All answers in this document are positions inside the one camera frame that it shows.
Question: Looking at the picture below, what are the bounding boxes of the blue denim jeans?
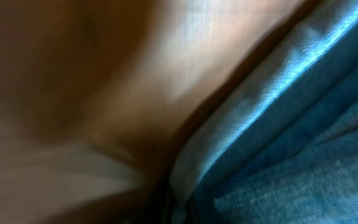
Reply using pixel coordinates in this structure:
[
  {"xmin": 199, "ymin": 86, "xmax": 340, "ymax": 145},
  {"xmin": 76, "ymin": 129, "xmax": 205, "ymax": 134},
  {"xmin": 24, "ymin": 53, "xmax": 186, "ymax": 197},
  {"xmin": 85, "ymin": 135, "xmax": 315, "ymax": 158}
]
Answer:
[{"xmin": 162, "ymin": 0, "xmax": 358, "ymax": 223}]

